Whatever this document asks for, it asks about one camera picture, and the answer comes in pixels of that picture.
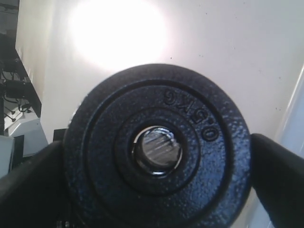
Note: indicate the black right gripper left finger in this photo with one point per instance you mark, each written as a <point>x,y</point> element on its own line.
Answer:
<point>39,192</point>

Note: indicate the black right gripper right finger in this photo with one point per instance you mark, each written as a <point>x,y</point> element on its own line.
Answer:
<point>277,176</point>

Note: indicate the black 0.5kg weight plate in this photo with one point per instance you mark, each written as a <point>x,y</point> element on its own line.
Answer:
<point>208,188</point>

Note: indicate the chrome threaded dumbbell bar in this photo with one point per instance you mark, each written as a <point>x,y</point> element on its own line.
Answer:
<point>157,150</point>

